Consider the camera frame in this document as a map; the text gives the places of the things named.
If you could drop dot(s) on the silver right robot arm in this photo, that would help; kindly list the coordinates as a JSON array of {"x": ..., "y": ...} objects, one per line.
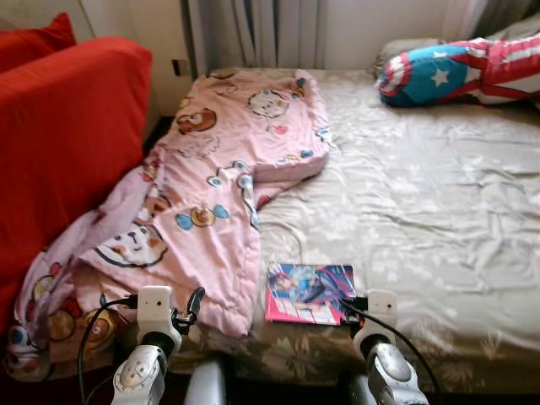
[{"x": 392, "y": 375}]

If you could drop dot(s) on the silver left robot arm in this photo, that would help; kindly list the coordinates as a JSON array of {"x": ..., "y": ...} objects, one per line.
[{"x": 142, "y": 375}]

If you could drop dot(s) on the colourful glossy magazine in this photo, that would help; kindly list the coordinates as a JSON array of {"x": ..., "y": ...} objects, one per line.
[{"x": 308, "y": 291}]

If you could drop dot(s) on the silver robot leg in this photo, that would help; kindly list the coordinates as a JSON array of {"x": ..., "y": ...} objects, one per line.
[{"x": 205, "y": 384}]

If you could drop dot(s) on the pink cartoon print quilt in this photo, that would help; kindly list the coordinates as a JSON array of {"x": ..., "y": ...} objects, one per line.
[{"x": 211, "y": 169}]

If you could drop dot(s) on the large red cushion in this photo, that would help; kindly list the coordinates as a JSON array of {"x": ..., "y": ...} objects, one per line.
[{"x": 67, "y": 135}]

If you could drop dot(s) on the blue star shield pillow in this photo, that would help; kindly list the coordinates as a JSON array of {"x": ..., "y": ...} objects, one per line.
[{"x": 439, "y": 76}]

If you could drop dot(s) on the beige floral pillow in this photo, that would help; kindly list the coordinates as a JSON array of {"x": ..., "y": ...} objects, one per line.
[{"x": 401, "y": 49}]

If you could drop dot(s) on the grey curtain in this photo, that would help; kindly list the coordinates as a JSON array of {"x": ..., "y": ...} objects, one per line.
[
  {"x": 253, "y": 29},
  {"x": 506, "y": 13}
]

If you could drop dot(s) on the flat red pillow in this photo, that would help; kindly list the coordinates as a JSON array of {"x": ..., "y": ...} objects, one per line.
[{"x": 34, "y": 42}]

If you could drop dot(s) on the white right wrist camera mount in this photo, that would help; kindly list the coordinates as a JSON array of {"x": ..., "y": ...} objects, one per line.
[{"x": 381, "y": 308}]

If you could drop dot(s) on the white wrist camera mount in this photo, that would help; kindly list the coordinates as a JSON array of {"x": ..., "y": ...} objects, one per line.
[
  {"x": 381, "y": 308},
  {"x": 154, "y": 308}
]

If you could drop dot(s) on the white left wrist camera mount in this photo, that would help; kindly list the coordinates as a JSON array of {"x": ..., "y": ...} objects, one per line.
[{"x": 154, "y": 308}]

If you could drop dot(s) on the black wall socket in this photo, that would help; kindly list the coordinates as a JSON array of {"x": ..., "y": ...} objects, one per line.
[{"x": 180, "y": 67}]

